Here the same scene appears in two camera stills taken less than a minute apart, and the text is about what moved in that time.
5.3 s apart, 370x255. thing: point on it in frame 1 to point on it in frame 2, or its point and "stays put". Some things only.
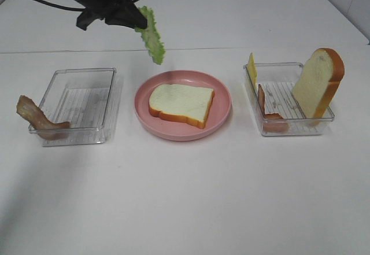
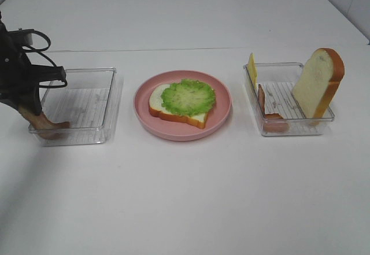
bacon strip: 27,108 stays put
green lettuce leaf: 151,36 to 190,97
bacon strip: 272,122 stays put
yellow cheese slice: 252,66 stays put
